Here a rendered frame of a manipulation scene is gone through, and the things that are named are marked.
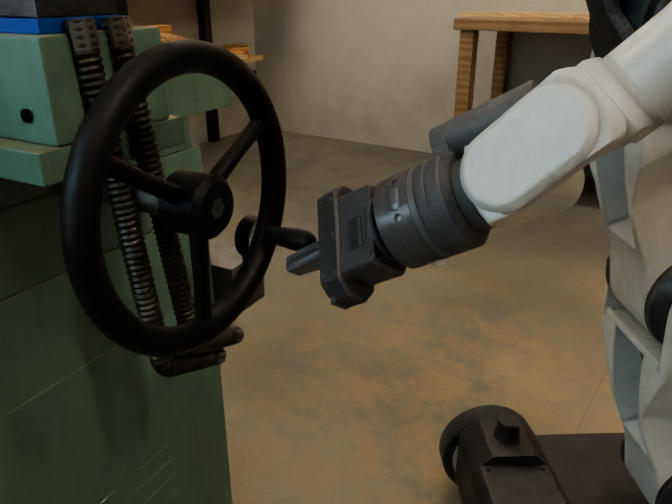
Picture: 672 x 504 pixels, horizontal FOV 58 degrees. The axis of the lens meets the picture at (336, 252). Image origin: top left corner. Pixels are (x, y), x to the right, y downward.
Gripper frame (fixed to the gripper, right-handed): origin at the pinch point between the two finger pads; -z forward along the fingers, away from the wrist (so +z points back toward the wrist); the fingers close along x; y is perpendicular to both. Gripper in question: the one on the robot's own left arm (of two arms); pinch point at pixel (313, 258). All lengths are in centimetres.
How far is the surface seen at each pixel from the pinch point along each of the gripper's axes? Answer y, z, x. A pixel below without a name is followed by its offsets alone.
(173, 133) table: 12.5, -7.8, 12.9
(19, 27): 29.8, -5.2, 13.2
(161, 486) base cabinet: -13.0, -42.0, -18.6
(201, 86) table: 4.0, -15.0, 28.4
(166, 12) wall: -112, -209, 266
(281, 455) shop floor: -62, -66, -9
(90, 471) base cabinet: 1.5, -36.3, -17.6
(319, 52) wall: -205, -168, 271
